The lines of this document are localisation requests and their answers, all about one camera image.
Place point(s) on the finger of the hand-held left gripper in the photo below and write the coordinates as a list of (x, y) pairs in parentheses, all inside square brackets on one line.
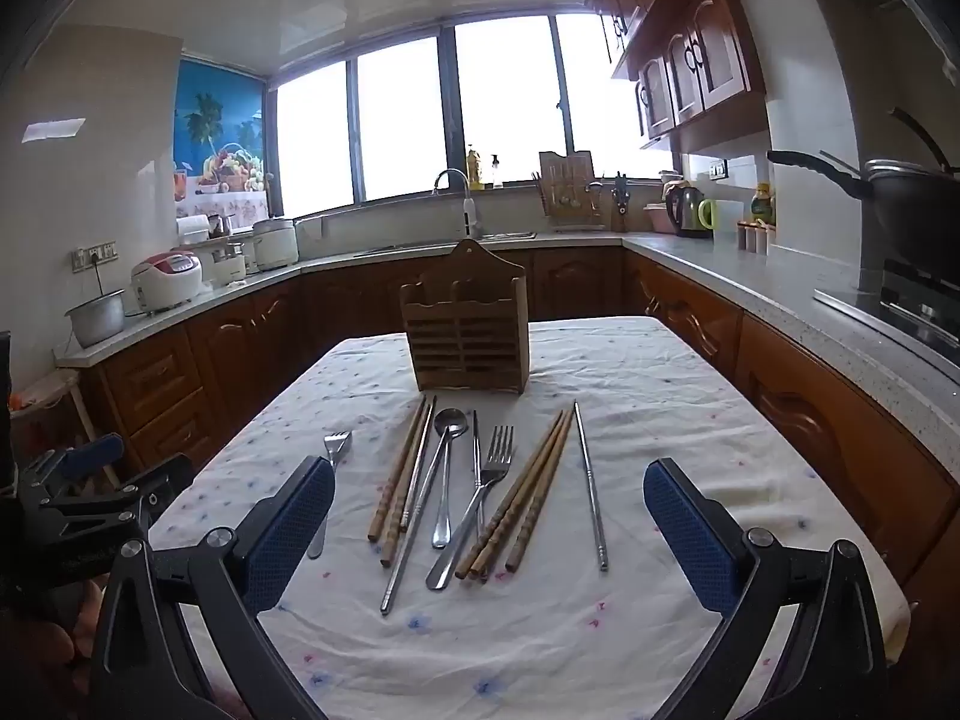
[(96, 453), (142, 499)]

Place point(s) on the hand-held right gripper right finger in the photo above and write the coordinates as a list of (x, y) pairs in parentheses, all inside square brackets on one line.
[(686, 529)]

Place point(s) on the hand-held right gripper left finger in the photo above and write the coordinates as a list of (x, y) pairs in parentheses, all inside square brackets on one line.
[(296, 517)]

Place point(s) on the wooden utensil holder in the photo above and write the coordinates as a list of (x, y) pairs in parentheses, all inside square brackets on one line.
[(465, 345)]

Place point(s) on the small metal fork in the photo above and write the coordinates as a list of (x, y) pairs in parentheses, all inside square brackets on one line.
[(337, 444)]

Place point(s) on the metal chopstick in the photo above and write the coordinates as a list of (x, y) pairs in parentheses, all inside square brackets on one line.
[(589, 485), (475, 442), (397, 562)]

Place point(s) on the metal pot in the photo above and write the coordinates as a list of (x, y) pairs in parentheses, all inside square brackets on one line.
[(96, 319)]

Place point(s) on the brown wooden lower cabinets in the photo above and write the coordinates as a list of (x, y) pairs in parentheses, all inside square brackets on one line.
[(225, 360)]

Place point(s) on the brown wooden cabinets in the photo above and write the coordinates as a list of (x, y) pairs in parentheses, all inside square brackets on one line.
[(697, 52), (225, 360)]

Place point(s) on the metal spoon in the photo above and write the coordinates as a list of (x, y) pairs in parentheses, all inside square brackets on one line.
[(451, 424)]

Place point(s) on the red and white rice cooker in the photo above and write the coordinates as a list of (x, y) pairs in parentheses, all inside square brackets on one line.
[(166, 281)]

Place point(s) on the large metal fork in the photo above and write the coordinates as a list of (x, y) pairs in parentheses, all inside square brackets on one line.
[(491, 474)]

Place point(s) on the white floral tablecloth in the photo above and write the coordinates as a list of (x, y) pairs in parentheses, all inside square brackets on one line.
[(525, 652)]

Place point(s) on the small white appliance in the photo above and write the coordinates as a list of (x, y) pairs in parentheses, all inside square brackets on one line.
[(229, 262)]

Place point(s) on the white box appliance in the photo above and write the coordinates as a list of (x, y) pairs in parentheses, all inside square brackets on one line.
[(193, 229)]

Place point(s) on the grey speckled kitchen countertop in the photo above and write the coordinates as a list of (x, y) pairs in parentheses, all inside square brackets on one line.
[(750, 270)]

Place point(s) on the spice jar rack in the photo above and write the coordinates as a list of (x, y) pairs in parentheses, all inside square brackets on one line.
[(754, 238)]

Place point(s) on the pink container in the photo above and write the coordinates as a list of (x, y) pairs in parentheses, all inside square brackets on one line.
[(657, 219)]

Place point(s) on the steel electric kettle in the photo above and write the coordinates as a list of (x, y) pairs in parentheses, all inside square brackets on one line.
[(684, 214)]

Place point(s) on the steel kitchen sink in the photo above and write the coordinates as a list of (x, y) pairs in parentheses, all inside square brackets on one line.
[(450, 241)]

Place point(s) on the black gas stove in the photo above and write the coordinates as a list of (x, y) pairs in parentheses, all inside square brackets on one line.
[(915, 307)]

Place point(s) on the knife block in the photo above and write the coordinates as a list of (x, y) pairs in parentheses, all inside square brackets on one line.
[(620, 210)]

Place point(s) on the green label bottle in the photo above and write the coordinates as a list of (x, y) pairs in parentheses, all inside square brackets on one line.
[(763, 206)]

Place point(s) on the chrome kitchen faucet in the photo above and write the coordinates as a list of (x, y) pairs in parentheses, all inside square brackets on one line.
[(472, 217)]

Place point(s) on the wooden cutting board rack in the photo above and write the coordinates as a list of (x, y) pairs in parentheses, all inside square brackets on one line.
[(566, 180)]

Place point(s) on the yellow oil bottle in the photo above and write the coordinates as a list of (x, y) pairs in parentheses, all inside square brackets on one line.
[(474, 171)]

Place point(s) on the black wok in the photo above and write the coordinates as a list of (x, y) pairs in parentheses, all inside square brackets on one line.
[(915, 210)]

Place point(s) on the clear soap pump bottle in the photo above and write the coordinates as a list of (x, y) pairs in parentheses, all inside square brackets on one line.
[(497, 176)]

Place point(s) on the large kitchen window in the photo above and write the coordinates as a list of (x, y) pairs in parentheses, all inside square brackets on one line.
[(405, 112)]

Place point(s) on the brown wooden upper cabinets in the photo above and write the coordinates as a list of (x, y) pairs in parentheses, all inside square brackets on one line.
[(697, 52)]

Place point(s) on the wall socket panel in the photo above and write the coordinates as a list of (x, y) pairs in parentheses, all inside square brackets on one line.
[(718, 169), (95, 255)]

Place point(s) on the fruit and palm wall poster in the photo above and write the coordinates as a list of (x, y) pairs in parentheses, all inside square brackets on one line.
[(217, 135)]

